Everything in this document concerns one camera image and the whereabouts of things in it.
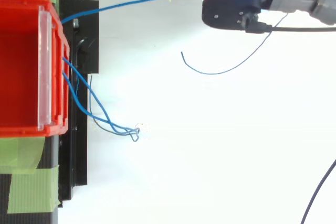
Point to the black stand with green tape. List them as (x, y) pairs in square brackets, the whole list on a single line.
[(78, 155)]

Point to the red bin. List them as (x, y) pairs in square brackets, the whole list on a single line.
[(18, 64)]

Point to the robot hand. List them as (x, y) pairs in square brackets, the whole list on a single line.
[(225, 9)]

